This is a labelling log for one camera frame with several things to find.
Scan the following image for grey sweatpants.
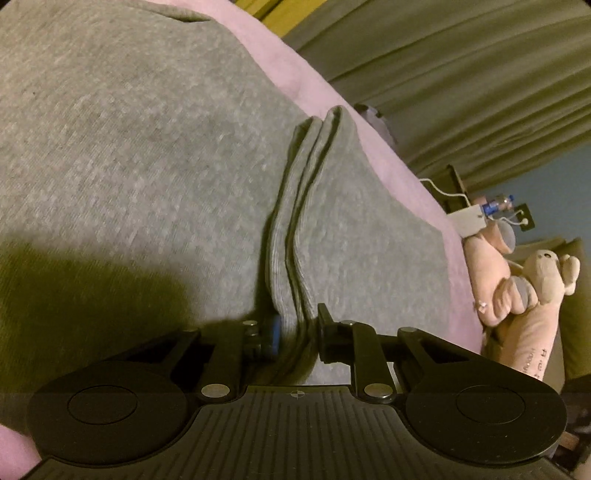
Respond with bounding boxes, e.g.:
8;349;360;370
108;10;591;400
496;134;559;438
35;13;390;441
0;0;452;434

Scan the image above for white charger box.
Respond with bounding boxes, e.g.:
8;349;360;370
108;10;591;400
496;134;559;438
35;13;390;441
447;205;487;238

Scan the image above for pink plush toy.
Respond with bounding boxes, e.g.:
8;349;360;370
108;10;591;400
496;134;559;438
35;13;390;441
463;220;581;381

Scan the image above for plastic bottle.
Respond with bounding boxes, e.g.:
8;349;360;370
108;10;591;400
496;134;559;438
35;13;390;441
481;195;514;217

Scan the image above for pink plush bed blanket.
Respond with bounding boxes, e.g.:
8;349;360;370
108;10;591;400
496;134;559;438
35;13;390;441
0;0;484;480

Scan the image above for grey-green curtain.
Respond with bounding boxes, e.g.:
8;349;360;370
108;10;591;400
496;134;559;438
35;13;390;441
284;0;590;189

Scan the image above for yellow curtain stripe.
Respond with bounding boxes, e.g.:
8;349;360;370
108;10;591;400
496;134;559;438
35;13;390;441
232;0;302;22

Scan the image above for white cable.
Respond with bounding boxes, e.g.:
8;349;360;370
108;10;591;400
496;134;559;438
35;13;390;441
417;177;475;210

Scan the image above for black wall socket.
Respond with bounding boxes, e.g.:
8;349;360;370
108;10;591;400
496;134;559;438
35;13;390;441
509;203;535;231

